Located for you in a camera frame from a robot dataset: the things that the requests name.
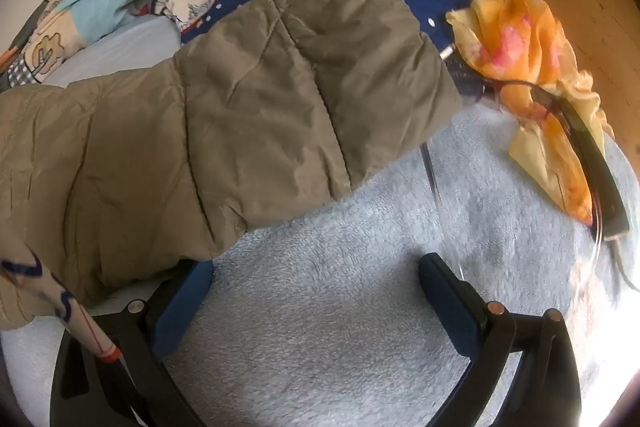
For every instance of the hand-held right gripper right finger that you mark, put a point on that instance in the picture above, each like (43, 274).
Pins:
(450, 312)

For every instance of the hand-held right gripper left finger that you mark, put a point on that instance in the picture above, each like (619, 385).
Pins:
(180, 307)

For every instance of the khaki puffer jacket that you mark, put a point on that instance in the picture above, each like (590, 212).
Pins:
(200, 107)

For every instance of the light blue fleece blanket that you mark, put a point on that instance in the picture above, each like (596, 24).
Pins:
(325, 307)

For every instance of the orange floral scarf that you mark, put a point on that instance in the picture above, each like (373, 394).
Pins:
(525, 37)

